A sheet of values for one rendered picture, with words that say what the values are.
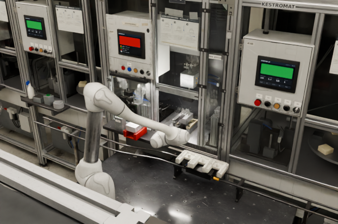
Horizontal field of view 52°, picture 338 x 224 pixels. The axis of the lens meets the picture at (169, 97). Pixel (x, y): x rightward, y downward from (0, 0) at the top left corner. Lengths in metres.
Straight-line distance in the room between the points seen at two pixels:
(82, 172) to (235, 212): 1.07
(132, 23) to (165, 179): 1.21
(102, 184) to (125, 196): 0.33
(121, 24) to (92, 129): 0.85
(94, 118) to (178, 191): 0.83
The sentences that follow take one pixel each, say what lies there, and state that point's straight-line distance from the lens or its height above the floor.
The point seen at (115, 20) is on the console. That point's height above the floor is 1.79.
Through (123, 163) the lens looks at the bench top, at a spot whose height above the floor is 0.68.
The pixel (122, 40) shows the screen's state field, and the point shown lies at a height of 1.65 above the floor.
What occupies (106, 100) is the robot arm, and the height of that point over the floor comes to 1.48.
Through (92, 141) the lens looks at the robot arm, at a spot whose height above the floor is 1.13.
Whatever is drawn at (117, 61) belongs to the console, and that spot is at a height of 1.47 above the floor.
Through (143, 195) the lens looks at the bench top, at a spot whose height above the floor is 0.68.
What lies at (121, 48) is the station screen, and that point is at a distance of 2.71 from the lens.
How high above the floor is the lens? 2.36
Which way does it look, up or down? 25 degrees down
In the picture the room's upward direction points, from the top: straight up
